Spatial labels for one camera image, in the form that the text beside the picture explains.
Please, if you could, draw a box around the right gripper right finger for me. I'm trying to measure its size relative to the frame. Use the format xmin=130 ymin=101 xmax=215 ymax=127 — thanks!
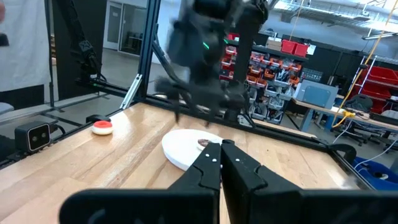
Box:
xmin=221 ymin=139 xmax=398 ymax=224

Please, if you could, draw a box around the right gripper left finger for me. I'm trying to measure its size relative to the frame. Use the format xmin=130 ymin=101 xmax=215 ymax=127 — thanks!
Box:
xmin=58 ymin=142 xmax=222 ymax=224

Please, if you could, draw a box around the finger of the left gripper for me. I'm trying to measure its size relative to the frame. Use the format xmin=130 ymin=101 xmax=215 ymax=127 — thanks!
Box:
xmin=198 ymin=90 xmax=248 ymax=127
xmin=154 ymin=77 xmax=200 ymax=123

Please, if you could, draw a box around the shelf with parts bins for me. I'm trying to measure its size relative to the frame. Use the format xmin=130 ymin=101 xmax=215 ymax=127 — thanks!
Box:
xmin=219 ymin=30 xmax=312 ymax=124

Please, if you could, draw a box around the white round plate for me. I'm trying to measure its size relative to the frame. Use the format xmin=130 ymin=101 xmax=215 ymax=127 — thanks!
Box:
xmin=161 ymin=128 xmax=225 ymax=172

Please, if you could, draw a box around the cardboard box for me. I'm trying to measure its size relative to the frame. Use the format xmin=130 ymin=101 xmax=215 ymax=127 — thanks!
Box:
xmin=266 ymin=36 xmax=283 ymax=52

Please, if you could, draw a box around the white glass door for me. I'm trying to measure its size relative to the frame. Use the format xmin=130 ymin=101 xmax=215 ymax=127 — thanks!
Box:
xmin=103 ymin=0 xmax=149 ymax=57

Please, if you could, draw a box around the small red iced donut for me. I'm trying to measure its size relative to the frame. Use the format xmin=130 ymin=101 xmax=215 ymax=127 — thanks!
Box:
xmin=91 ymin=120 xmax=114 ymax=136

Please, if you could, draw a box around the red storage bin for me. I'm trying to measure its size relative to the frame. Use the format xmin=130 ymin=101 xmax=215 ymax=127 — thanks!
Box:
xmin=281 ymin=39 xmax=297 ymax=54
xmin=294 ymin=42 xmax=310 ymax=58

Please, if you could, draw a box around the grey metal box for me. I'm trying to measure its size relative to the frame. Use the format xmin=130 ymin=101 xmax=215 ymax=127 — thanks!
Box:
xmin=294 ymin=79 xmax=340 ymax=110

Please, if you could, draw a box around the wooden workbench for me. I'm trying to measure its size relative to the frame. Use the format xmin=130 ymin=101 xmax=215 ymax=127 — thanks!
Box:
xmin=291 ymin=98 xmax=398 ymax=133

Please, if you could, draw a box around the blue plastic bin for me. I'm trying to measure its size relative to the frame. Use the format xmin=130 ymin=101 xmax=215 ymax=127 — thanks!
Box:
xmin=352 ymin=156 xmax=398 ymax=192

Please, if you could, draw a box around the person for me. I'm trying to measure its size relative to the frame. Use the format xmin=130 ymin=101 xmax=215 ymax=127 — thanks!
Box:
xmin=0 ymin=0 xmax=52 ymax=93

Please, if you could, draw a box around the black aluminium table frame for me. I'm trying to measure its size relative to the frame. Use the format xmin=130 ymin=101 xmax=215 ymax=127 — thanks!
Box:
xmin=0 ymin=0 xmax=374 ymax=190

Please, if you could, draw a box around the black table-level camera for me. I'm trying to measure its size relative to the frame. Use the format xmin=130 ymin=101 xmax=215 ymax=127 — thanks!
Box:
xmin=14 ymin=120 xmax=52 ymax=154

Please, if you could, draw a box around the yellow hanging cord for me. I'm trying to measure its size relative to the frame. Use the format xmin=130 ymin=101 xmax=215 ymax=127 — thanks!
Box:
xmin=331 ymin=0 xmax=398 ymax=129

